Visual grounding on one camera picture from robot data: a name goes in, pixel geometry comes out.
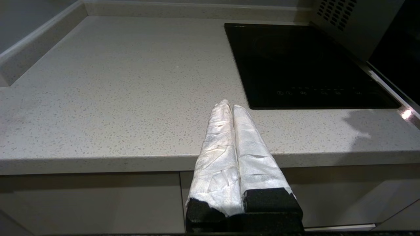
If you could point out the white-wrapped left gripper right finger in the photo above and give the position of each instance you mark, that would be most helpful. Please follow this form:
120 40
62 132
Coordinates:
259 164

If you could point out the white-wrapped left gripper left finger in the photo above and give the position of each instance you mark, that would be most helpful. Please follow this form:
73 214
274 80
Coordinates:
216 164

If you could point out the black glass microwave door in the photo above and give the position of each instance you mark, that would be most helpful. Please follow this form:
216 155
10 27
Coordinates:
400 59

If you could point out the beige cabinet front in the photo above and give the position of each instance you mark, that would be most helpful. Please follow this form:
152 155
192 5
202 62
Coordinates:
88 203
344 196

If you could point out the black induction cooktop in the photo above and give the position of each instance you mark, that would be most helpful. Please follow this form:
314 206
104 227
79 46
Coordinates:
302 65

